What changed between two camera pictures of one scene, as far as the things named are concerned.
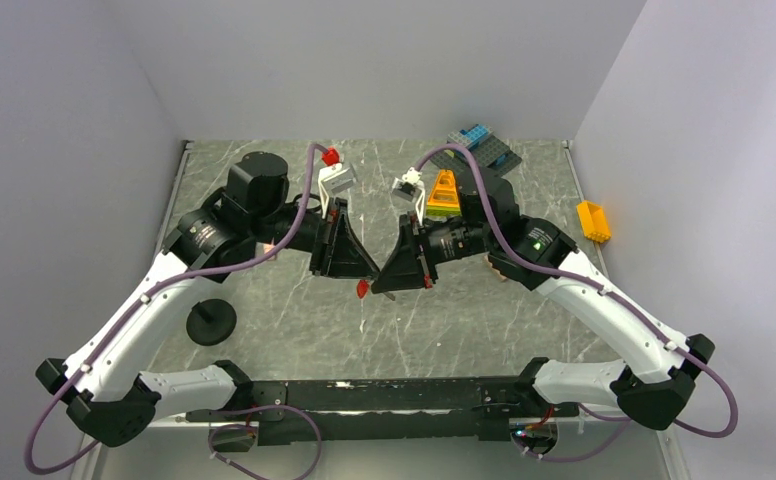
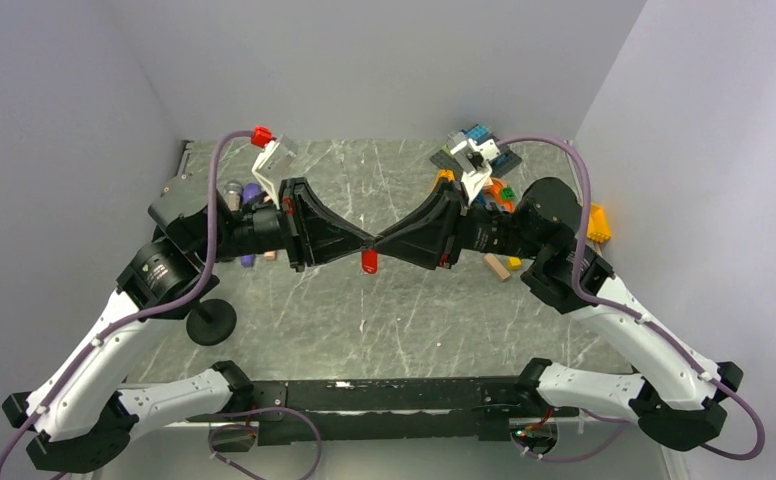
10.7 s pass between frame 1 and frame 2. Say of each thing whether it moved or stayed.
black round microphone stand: stayed
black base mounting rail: stayed
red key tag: moved
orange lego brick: stayed
